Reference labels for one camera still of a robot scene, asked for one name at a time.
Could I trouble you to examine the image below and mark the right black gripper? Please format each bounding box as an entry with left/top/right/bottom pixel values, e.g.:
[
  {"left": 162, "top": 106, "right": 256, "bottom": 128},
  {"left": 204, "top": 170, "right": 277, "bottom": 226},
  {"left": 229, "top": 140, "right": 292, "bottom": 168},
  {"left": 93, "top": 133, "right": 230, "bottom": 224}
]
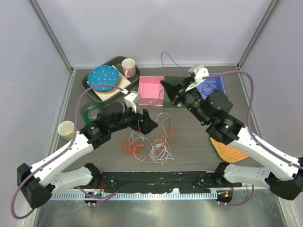
[{"left": 161, "top": 75, "right": 210, "bottom": 125}]

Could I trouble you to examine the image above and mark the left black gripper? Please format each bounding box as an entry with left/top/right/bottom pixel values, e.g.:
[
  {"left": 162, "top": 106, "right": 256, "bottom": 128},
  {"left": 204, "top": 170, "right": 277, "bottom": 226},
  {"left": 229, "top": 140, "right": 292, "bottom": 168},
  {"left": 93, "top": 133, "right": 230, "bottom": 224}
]
[{"left": 110, "top": 103, "right": 158, "bottom": 134}]

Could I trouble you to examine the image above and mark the green plastic box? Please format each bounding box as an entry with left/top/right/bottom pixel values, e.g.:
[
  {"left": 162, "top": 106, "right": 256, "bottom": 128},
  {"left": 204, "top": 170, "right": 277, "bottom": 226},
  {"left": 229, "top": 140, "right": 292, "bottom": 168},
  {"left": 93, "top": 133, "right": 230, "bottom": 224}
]
[{"left": 163, "top": 76, "right": 186, "bottom": 109}]

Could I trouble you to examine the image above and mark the pink plastic box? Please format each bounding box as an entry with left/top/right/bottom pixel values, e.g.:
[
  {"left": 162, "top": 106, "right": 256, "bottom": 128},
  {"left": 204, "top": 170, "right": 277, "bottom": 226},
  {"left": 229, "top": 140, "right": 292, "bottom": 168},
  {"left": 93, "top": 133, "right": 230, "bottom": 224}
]
[{"left": 138, "top": 76, "right": 165, "bottom": 106}]

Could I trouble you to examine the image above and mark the white thin cable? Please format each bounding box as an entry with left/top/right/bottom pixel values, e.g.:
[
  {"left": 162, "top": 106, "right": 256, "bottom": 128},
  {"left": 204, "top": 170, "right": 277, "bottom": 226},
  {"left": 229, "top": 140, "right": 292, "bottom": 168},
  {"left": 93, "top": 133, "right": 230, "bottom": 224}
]
[{"left": 129, "top": 112, "right": 177, "bottom": 165}]

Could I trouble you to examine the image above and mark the blue plastic box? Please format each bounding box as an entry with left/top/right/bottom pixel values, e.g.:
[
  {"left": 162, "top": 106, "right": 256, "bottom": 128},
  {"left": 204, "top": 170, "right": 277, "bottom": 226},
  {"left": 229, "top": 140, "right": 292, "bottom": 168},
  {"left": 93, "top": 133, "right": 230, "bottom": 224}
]
[{"left": 196, "top": 77, "right": 226, "bottom": 99}]

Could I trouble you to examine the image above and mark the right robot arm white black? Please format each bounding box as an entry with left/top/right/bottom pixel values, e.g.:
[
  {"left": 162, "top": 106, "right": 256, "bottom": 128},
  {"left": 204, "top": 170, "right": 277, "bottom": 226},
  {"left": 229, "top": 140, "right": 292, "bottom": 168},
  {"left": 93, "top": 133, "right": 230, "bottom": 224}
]
[{"left": 160, "top": 77, "right": 303, "bottom": 201}]

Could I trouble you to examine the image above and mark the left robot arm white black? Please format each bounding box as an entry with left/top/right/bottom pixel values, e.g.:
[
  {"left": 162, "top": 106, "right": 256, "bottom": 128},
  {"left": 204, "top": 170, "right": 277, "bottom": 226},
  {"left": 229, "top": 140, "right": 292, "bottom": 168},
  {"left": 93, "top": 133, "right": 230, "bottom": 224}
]
[{"left": 17, "top": 103, "right": 158, "bottom": 209}]

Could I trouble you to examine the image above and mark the pink mug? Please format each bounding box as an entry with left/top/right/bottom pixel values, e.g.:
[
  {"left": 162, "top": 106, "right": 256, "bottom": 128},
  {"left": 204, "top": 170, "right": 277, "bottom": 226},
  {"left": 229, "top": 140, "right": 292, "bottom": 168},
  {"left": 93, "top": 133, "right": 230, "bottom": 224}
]
[{"left": 121, "top": 58, "right": 136, "bottom": 79}]

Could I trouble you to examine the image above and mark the green tape roll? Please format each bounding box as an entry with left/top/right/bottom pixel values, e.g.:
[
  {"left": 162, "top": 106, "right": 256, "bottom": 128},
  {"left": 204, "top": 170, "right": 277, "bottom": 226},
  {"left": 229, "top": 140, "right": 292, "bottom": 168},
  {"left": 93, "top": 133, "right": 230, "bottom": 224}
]
[{"left": 81, "top": 103, "right": 104, "bottom": 123}]

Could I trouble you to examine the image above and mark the blue dotted plate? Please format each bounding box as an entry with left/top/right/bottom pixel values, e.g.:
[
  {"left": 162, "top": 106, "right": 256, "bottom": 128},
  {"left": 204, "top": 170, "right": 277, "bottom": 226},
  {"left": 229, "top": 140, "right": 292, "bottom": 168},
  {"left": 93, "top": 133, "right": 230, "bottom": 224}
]
[{"left": 87, "top": 65, "right": 120, "bottom": 92}]

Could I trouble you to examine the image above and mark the yellow mug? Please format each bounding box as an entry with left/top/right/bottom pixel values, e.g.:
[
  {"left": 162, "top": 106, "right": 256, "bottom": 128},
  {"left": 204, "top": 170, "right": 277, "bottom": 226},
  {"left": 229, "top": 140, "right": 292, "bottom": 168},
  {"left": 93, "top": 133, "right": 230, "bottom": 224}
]
[{"left": 57, "top": 121, "right": 80, "bottom": 141}]

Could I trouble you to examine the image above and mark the orange woven mat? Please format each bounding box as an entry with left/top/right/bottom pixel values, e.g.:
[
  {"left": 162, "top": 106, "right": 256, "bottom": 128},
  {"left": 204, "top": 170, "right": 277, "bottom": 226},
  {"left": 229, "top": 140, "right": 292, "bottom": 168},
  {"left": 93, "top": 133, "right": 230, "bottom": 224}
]
[{"left": 210, "top": 138, "right": 249, "bottom": 163}]

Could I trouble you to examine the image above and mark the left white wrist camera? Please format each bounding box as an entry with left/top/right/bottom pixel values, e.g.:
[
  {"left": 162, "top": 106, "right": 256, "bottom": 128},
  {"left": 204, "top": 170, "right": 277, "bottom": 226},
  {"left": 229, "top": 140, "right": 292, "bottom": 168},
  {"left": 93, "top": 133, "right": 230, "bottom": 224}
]
[{"left": 124, "top": 91, "right": 142, "bottom": 113}]

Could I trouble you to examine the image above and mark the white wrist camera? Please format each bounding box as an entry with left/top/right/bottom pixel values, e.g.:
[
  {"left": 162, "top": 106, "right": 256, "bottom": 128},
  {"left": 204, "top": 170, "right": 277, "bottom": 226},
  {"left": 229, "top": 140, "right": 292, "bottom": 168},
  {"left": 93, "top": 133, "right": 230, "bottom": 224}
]
[
  {"left": 124, "top": 91, "right": 142, "bottom": 113},
  {"left": 185, "top": 64, "right": 209, "bottom": 92}
]

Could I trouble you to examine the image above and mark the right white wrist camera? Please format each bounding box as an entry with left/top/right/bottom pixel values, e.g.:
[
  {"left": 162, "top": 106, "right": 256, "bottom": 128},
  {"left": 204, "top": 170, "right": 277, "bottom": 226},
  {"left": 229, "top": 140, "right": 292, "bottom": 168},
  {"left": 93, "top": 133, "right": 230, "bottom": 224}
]
[{"left": 185, "top": 64, "right": 209, "bottom": 92}]

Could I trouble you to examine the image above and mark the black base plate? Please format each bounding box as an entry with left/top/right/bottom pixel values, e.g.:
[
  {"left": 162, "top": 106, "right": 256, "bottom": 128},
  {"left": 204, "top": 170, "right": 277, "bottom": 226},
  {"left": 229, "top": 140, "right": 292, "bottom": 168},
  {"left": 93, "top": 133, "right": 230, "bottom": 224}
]
[{"left": 81, "top": 171, "right": 242, "bottom": 194}]

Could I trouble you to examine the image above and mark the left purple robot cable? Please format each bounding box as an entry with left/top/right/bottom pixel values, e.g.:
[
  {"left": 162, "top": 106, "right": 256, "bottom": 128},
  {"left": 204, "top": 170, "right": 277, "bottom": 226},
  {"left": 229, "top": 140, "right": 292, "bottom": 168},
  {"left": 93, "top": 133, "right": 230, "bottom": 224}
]
[{"left": 10, "top": 86, "right": 130, "bottom": 218}]

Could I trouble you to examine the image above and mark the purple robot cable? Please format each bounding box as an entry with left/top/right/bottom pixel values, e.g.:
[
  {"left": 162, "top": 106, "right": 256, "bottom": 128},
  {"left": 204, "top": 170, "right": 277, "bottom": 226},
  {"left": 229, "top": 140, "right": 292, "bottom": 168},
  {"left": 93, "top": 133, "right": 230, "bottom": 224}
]
[
  {"left": 203, "top": 70, "right": 303, "bottom": 171},
  {"left": 10, "top": 86, "right": 130, "bottom": 218}
]

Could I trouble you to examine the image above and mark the white slotted cable duct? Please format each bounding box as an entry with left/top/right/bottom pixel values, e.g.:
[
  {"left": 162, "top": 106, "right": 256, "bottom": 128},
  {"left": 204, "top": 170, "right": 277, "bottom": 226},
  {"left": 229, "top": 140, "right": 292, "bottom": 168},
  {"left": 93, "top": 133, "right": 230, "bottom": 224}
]
[{"left": 51, "top": 190, "right": 217, "bottom": 201}]

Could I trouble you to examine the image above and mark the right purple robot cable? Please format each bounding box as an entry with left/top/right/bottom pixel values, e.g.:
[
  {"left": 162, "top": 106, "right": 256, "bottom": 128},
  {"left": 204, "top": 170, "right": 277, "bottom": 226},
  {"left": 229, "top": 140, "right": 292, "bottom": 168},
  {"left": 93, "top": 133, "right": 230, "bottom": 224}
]
[{"left": 203, "top": 70, "right": 303, "bottom": 171}]

